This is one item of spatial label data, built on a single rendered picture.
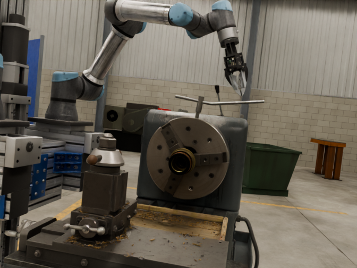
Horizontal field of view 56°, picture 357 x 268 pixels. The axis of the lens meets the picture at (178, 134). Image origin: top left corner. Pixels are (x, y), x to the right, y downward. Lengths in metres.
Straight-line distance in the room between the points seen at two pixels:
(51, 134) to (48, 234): 0.91
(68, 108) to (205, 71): 10.06
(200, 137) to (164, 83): 10.27
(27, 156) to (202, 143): 0.60
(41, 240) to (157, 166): 0.65
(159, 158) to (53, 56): 11.57
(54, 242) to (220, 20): 0.97
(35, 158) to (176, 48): 10.65
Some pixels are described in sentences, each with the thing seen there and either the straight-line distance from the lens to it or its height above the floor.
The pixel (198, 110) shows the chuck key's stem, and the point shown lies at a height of 1.27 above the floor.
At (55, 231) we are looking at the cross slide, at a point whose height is 0.97.
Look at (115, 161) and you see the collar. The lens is 0.69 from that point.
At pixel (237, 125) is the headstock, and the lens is 1.40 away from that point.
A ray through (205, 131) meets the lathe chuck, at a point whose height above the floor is 1.19.
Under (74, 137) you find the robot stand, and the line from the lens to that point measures 1.58.
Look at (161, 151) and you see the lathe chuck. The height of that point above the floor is 1.09.
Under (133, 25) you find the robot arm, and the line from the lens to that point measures 1.60.
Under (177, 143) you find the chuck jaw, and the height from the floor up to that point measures 1.14.
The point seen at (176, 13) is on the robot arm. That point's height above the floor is 1.60.
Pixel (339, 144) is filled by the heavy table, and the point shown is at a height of 0.93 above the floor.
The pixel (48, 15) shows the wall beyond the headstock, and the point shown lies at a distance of 13.07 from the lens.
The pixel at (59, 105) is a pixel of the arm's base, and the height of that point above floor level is 1.23.
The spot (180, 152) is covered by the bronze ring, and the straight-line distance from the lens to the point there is 1.12.
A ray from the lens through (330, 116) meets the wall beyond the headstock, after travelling 12.11.
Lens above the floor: 1.23
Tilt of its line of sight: 3 degrees down
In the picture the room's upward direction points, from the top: 6 degrees clockwise
